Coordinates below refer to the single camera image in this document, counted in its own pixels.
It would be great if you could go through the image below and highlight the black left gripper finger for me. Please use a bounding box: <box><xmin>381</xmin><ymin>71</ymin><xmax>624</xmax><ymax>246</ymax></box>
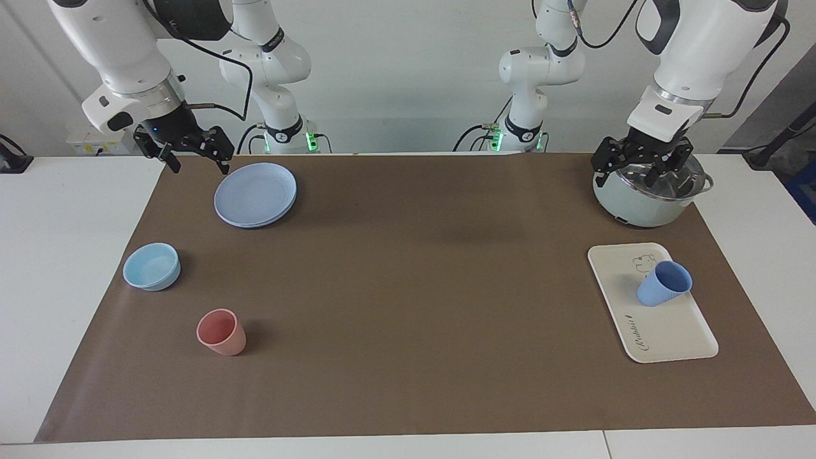
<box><xmin>643</xmin><ymin>143</ymin><xmax>696</xmax><ymax>188</ymax></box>
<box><xmin>590</xmin><ymin>136</ymin><xmax>632</xmax><ymax>188</ymax></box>

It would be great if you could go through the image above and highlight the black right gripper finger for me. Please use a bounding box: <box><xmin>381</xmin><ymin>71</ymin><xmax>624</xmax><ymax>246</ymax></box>
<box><xmin>132</xmin><ymin>126</ymin><xmax>183</xmax><ymax>175</ymax></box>
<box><xmin>190</xmin><ymin>125</ymin><xmax>236</xmax><ymax>176</ymax></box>

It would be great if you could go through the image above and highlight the blue plastic cup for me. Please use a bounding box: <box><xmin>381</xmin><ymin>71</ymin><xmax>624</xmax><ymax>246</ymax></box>
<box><xmin>636</xmin><ymin>261</ymin><xmax>693</xmax><ymax>308</ymax></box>

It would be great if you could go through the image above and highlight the pink plastic cup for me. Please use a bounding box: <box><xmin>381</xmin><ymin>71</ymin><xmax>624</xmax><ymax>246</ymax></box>
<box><xmin>196</xmin><ymin>309</ymin><xmax>247</xmax><ymax>356</ymax></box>

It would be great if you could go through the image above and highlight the cream tray with rabbit print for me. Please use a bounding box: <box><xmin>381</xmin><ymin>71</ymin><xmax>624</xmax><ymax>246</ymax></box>
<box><xmin>587</xmin><ymin>242</ymin><xmax>719</xmax><ymax>364</ymax></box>

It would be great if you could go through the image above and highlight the glass pot lid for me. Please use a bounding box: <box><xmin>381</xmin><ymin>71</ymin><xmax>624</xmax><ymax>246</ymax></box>
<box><xmin>610</xmin><ymin>156</ymin><xmax>708</xmax><ymax>203</ymax></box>

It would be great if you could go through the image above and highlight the pale green electric pot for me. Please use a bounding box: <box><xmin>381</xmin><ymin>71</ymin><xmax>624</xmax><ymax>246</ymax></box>
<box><xmin>593</xmin><ymin>153</ymin><xmax>715</xmax><ymax>228</ymax></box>

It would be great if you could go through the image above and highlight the lavender blue plate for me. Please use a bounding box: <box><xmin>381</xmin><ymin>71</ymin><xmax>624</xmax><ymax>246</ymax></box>
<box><xmin>214</xmin><ymin>163</ymin><xmax>298</xmax><ymax>229</ymax></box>

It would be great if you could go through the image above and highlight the black tripod leg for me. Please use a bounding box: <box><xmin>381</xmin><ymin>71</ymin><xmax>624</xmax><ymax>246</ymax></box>
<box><xmin>743</xmin><ymin>118</ymin><xmax>816</xmax><ymax>170</ymax></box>

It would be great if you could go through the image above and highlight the light blue bowl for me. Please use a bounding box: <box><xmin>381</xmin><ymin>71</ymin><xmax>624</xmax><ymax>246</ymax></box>
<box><xmin>122</xmin><ymin>242</ymin><xmax>181</xmax><ymax>292</ymax></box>

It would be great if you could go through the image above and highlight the blue crate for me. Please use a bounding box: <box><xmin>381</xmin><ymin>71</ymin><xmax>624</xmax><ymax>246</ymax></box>
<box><xmin>784</xmin><ymin>172</ymin><xmax>816</xmax><ymax>225</ymax></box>

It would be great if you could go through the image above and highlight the black clamp stand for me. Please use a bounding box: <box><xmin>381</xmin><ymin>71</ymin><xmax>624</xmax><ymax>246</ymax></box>
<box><xmin>0</xmin><ymin>134</ymin><xmax>34</xmax><ymax>174</ymax></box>

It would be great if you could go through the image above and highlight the brown paper table mat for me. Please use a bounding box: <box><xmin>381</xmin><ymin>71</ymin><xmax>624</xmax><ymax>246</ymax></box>
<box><xmin>35</xmin><ymin>153</ymin><xmax>816</xmax><ymax>444</ymax></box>

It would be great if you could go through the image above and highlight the black right base cable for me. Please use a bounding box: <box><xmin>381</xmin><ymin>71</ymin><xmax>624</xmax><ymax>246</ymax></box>
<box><xmin>236</xmin><ymin>123</ymin><xmax>266</xmax><ymax>155</ymax></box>

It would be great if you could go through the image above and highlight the black base cable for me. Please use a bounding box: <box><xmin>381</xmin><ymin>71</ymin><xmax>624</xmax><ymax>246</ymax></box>
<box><xmin>453</xmin><ymin>96</ymin><xmax>514</xmax><ymax>154</ymax></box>
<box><xmin>236</xmin><ymin>123</ymin><xmax>266</xmax><ymax>155</ymax></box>

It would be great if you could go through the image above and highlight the white wall socket box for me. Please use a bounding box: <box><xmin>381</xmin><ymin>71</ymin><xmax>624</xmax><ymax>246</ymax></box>
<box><xmin>66</xmin><ymin>131</ymin><xmax>135</xmax><ymax>157</ymax></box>

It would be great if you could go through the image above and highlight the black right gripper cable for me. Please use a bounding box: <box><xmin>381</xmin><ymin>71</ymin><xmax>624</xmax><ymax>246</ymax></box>
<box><xmin>143</xmin><ymin>0</ymin><xmax>256</xmax><ymax>122</ymax></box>

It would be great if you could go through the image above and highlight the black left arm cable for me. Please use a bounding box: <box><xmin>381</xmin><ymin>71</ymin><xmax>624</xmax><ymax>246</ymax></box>
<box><xmin>567</xmin><ymin>0</ymin><xmax>791</xmax><ymax>119</ymax></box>

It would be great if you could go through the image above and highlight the black left base cable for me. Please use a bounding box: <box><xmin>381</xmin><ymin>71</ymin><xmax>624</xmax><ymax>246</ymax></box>
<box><xmin>453</xmin><ymin>96</ymin><xmax>514</xmax><ymax>154</ymax></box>

